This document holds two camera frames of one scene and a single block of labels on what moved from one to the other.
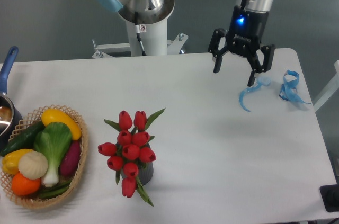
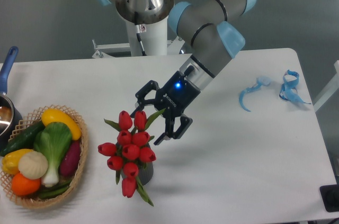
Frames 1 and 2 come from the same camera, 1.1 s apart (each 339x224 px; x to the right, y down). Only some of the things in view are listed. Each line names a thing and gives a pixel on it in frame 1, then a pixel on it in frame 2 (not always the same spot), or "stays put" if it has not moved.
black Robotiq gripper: x=247 y=27 → x=175 y=95
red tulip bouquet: x=131 y=150 stays put
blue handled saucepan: x=10 y=117 stays put
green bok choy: x=54 y=141 stays put
